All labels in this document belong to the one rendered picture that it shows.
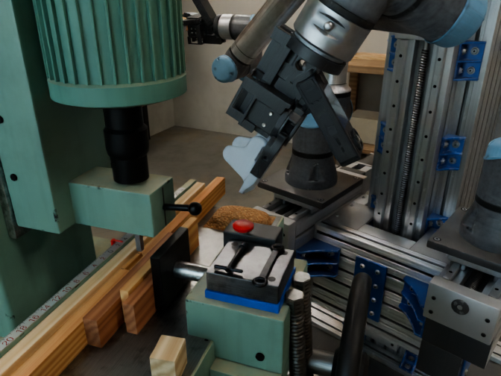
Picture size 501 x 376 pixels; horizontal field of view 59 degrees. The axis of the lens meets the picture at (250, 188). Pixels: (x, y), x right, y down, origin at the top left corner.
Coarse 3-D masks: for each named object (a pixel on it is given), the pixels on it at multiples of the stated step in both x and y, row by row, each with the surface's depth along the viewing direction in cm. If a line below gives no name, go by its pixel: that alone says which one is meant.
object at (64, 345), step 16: (208, 192) 91; (224, 192) 100; (208, 208) 92; (176, 224) 79; (144, 256) 70; (80, 320) 56; (64, 336) 54; (80, 336) 56; (48, 352) 51; (64, 352) 54; (32, 368) 49; (48, 368) 51; (64, 368) 54
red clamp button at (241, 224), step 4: (240, 220) 63; (244, 220) 63; (248, 220) 63; (236, 224) 62; (240, 224) 62; (244, 224) 62; (248, 224) 62; (252, 224) 62; (236, 228) 61; (240, 228) 61; (244, 228) 61; (248, 228) 61; (252, 228) 62; (240, 232) 62; (244, 232) 62
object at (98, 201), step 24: (96, 168) 69; (72, 192) 64; (96, 192) 63; (120, 192) 62; (144, 192) 61; (168, 192) 65; (96, 216) 65; (120, 216) 63; (144, 216) 62; (168, 216) 66
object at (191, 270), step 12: (180, 228) 67; (168, 240) 63; (180, 240) 65; (156, 252) 61; (168, 252) 62; (180, 252) 65; (156, 264) 60; (168, 264) 62; (180, 264) 64; (192, 264) 64; (156, 276) 61; (168, 276) 63; (180, 276) 64; (192, 276) 63; (156, 288) 62; (168, 288) 63; (180, 288) 67; (156, 300) 62; (168, 300) 64
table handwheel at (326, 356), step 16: (352, 288) 61; (368, 288) 61; (352, 304) 57; (368, 304) 58; (352, 320) 55; (352, 336) 54; (320, 352) 66; (336, 352) 65; (352, 352) 53; (320, 368) 65; (336, 368) 54; (352, 368) 52
